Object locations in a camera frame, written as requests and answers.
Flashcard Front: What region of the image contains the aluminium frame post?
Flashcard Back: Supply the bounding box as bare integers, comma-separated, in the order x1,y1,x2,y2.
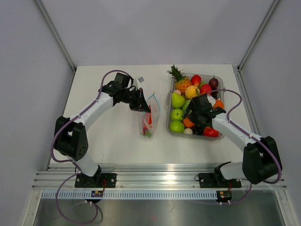
237,0,281,73
33,0,77,74

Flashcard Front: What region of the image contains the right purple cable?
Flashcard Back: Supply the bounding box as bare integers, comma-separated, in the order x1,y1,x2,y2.
206,89,282,205

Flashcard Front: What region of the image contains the purple grape bunch top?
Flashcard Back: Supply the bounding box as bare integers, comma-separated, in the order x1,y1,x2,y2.
211,91,218,99

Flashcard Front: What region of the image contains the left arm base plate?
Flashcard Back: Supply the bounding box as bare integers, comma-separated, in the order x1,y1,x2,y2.
75,173,117,188

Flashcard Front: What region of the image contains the pink egg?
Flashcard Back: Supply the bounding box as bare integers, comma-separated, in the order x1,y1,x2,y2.
173,89,181,95

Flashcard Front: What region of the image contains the dark grape bunch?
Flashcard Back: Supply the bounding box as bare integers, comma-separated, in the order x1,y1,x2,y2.
192,125,204,136

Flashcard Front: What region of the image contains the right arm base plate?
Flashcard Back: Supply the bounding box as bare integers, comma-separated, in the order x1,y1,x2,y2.
194,173,242,189

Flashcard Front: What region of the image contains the purple cable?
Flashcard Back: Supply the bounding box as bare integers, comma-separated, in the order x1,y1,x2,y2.
50,69,135,224
206,89,282,205

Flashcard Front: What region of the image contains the green apple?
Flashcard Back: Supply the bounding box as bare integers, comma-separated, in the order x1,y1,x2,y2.
170,108,184,121
169,120,185,133

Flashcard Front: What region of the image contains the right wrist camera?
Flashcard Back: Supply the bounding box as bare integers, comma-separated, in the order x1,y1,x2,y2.
207,95,216,106

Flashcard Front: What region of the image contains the white slotted cable duct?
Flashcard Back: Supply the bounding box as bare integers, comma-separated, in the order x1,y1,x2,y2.
41,190,217,200

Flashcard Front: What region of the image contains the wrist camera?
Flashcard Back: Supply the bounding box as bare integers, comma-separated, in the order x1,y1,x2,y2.
133,76,144,89
207,95,216,106

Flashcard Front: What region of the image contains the pineapple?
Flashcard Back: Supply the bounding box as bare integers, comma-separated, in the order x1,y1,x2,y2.
167,65,192,95

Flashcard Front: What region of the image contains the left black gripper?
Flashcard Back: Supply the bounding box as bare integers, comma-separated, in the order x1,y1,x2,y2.
121,88,151,113

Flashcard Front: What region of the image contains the yellow peach with leaf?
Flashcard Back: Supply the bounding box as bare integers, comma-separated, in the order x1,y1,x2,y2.
185,85,200,99

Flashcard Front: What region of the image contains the right aluminium frame post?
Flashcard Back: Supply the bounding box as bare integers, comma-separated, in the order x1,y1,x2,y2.
237,0,281,73

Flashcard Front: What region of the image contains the left aluminium frame post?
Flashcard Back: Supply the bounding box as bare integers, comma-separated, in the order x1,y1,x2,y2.
33,0,77,74

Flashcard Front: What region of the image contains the red pomegranate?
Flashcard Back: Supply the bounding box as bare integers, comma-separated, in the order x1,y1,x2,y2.
200,84,212,95

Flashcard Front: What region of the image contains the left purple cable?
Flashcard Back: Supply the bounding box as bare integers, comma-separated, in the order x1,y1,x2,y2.
50,69,135,224

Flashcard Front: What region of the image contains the aluminium mounting rail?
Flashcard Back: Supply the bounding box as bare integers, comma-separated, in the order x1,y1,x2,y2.
32,163,287,191

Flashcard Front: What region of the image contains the purple passion fruit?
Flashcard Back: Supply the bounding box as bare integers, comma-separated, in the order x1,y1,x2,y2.
208,76,219,90

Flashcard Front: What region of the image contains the red tomato with leaves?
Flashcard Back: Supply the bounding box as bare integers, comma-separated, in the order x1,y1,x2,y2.
203,126,219,137

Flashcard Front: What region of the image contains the orange carrot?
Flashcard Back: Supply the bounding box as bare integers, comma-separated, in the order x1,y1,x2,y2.
143,112,152,129

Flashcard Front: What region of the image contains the large orange fruit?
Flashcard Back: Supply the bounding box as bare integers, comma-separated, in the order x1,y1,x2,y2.
213,99,224,109

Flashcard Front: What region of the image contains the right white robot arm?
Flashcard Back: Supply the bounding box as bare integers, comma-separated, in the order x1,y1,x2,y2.
187,94,282,187

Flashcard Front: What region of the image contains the red apple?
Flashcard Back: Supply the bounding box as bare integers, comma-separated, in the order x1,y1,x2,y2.
190,74,202,87

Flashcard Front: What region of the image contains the clear zip top bag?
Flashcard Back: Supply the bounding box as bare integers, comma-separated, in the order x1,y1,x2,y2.
141,92,160,139

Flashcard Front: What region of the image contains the white egg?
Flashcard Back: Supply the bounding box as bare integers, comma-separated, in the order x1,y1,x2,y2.
183,128,193,135

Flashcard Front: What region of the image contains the clear plastic food bin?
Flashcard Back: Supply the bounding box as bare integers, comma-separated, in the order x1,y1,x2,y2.
165,74,225,140

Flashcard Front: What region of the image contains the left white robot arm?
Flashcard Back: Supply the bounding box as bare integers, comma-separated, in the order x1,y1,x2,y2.
51,70,153,188

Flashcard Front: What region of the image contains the green pear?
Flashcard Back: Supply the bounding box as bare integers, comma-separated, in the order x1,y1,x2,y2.
171,92,185,108

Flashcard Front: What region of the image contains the green apple front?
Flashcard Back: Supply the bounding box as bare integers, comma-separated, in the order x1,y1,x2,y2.
169,120,185,133

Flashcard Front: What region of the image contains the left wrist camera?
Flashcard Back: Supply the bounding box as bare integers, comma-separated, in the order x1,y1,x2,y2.
133,76,144,89

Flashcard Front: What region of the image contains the red chili pepper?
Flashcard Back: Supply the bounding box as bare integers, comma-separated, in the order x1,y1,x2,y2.
142,126,149,135

